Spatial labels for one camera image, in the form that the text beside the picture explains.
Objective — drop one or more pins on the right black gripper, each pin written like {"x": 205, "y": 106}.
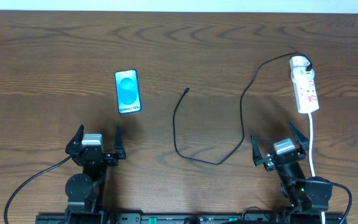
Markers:
{"x": 284, "y": 158}

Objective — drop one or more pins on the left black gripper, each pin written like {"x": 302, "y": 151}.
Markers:
{"x": 95, "y": 154}

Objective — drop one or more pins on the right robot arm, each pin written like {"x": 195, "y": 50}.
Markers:
{"x": 309, "y": 198}

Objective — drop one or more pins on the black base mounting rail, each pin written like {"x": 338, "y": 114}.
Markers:
{"x": 136, "y": 218}

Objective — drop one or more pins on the white power strip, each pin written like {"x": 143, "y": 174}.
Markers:
{"x": 305, "y": 90}

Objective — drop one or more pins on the blue Samsung Galaxy smartphone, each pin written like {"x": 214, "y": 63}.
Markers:
{"x": 127, "y": 90}

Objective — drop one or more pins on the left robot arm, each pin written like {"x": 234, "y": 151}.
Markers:
{"x": 85, "y": 190}

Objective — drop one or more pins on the white USB charger plug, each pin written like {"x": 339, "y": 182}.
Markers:
{"x": 301, "y": 61}

